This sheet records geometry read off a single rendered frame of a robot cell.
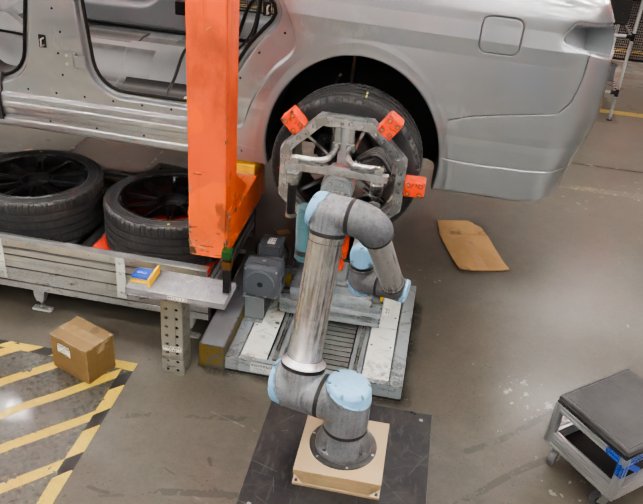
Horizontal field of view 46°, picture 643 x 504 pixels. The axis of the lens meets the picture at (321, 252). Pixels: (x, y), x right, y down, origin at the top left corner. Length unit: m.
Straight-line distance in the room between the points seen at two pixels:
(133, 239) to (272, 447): 1.35
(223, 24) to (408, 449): 1.65
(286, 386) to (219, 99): 1.13
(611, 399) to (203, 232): 1.76
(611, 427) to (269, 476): 1.27
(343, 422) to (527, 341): 1.65
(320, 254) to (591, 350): 1.99
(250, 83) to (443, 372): 1.59
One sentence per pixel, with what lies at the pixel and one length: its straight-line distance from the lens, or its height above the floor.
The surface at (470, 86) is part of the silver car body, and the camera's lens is 3.31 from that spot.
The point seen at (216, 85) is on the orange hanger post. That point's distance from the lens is 2.92.
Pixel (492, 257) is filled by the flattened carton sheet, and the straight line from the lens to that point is 4.53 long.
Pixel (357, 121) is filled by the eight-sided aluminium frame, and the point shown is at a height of 1.12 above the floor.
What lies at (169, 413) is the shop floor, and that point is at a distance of 3.26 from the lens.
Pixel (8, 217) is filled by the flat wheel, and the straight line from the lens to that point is 3.85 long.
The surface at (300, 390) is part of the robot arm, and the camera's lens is 2.47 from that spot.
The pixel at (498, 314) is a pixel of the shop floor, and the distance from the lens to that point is 4.05.
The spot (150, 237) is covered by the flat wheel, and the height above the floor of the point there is 0.45.
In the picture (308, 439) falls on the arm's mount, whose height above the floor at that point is 0.37.
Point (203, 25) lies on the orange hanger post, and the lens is 2.87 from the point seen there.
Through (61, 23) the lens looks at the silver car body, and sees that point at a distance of 3.74.
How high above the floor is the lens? 2.23
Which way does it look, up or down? 31 degrees down
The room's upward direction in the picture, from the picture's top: 5 degrees clockwise
